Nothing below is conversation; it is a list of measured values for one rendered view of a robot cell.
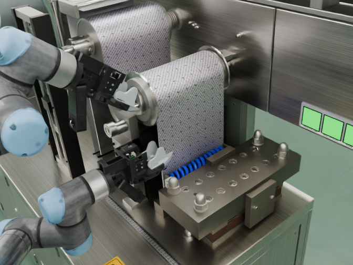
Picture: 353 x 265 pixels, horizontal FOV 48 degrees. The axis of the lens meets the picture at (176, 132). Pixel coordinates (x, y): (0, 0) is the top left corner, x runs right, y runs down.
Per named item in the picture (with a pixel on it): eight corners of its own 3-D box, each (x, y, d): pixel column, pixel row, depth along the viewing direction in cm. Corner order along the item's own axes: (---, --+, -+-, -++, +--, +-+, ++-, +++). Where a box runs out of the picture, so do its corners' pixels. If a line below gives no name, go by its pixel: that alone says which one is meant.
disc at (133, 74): (120, 93, 110) (131, 60, 98) (121, 92, 110) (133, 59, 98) (147, 135, 106) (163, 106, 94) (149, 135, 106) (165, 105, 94)
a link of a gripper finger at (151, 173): (167, 165, 102) (138, 180, 98) (167, 170, 103) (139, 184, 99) (156, 157, 105) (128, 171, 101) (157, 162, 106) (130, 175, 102)
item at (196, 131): (162, 179, 111) (156, 122, 101) (222, 146, 122) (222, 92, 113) (163, 180, 110) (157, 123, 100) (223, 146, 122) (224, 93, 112)
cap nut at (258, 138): (249, 142, 121) (249, 129, 119) (257, 137, 123) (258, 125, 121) (258, 146, 119) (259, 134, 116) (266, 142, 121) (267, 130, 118)
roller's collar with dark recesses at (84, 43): (68, 58, 115) (63, 36, 112) (86, 52, 118) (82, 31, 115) (78, 63, 111) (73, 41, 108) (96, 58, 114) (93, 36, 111)
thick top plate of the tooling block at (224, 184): (159, 207, 108) (158, 190, 105) (258, 149, 128) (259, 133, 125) (198, 240, 97) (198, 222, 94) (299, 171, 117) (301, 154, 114)
